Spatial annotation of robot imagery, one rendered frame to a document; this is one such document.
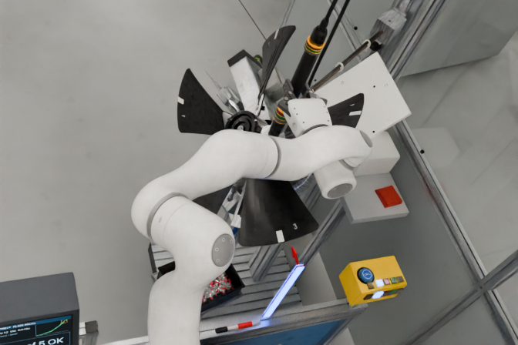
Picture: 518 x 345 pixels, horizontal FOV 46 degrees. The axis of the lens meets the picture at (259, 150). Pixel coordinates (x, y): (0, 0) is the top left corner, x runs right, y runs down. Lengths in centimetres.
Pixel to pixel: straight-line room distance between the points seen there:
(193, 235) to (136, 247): 188
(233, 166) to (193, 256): 18
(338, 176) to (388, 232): 118
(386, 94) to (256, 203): 55
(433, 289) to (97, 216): 155
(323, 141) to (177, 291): 44
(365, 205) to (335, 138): 98
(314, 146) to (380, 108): 67
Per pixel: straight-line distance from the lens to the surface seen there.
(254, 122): 178
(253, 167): 115
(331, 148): 131
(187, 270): 108
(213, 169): 110
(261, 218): 172
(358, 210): 225
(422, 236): 237
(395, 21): 210
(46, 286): 146
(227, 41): 395
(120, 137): 328
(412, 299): 249
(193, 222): 107
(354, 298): 187
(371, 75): 201
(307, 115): 149
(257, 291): 286
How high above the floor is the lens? 256
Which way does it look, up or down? 49 degrees down
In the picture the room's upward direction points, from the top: 24 degrees clockwise
